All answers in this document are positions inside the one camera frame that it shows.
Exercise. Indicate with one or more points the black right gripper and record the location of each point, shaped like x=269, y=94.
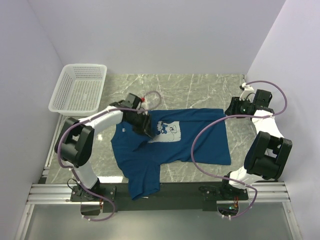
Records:
x=235, y=103

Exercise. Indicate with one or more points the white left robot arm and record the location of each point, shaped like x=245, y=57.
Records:
x=75, y=142

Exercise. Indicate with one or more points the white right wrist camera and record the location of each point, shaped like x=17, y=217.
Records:
x=248, y=92

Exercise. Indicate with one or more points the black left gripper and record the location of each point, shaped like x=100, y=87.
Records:
x=146, y=127

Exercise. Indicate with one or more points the white perforated plastic basket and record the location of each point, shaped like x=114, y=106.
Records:
x=78, y=90

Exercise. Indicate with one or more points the blue printed t-shirt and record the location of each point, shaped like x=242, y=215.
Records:
x=140, y=157

